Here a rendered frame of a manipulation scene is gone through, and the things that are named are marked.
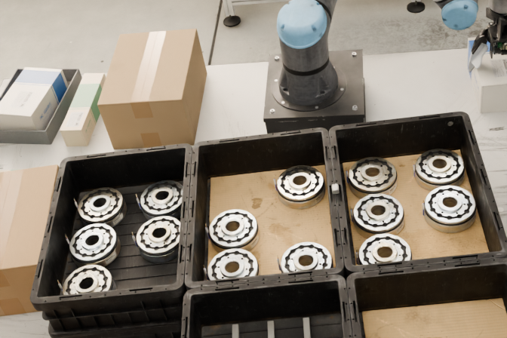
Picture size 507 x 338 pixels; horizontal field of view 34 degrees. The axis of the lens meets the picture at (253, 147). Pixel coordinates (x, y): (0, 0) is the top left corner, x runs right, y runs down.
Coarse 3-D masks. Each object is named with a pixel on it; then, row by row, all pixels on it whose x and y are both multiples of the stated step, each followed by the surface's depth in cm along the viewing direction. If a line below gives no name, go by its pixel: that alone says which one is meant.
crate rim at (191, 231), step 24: (216, 144) 179; (192, 168) 175; (192, 192) 170; (192, 216) 167; (336, 216) 159; (192, 240) 160; (336, 240) 157; (192, 264) 156; (336, 264) 151; (192, 288) 152
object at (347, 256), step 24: (384, 120) 177; (408, 120) 176; (432, 120) 175; (336, 144) 174; (336, 168) 168; (480, 168) 163; (504, 240) 149; (384, 264) 149; (408, 264) 148; (432, 264) 148
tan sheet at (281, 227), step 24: (216, 192) 183; (240, 192) 182; (264, 192) 180; (216, 216) 178; (264, 216) 175; (288, 216) 174; (312, 216) 173; (264, 240) 171; (288, 240) 170; (312, 240) 169; (264, 264) 166
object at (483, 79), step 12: (468, 48) 217; (468, 60) 219; (492, 60) 207; (504, 60) 207; (480, 72) 205; (492, 72) 204; (504, 72) 203; (480, 84) 203; (492, 84) 201; (504, 84) 201; (480, 96) 204; (492, 96) 203; (504, 96) 203; (480, 108) 206; (492, 108) 206; (504, 108) 206
